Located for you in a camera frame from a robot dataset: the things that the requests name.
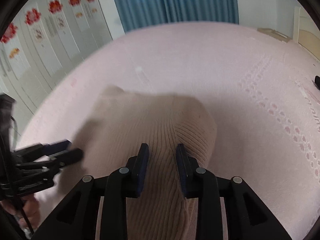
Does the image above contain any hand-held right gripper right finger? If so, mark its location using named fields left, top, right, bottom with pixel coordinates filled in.
left=176, top=143, right=293, bottom=240

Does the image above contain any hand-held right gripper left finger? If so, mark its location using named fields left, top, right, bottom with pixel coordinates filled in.
left=31, top=143, right=150, bottom=240

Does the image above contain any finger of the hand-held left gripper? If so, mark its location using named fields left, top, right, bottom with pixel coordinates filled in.
left=19, top=148, right=83, bottom=178
left=15, top=140, right=72, bottom=162

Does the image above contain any beige knit sweater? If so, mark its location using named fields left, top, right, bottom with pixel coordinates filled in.
left=57, top=85, right=218, bottom=240

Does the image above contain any person's left hand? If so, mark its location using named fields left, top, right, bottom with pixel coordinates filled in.
left=1, top=195, right=40, bottom=230

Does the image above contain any white wardrobe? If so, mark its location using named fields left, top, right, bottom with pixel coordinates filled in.
left=0, top=0, right=125, bottom=130

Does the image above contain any pink patterned bed sheet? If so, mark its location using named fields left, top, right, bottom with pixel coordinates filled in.
left=15, top=21, right=320, bottom=240

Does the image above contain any blue curtain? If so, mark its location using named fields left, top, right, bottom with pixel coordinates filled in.
left=108, top=0, right=240, bottom=34

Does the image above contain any cream wooden headboard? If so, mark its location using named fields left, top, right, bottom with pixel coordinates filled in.
left=292, top=5, right=320, bottom=62

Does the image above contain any black cable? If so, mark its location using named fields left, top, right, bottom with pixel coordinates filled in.
left=10, top=115, right=34, bottom=234

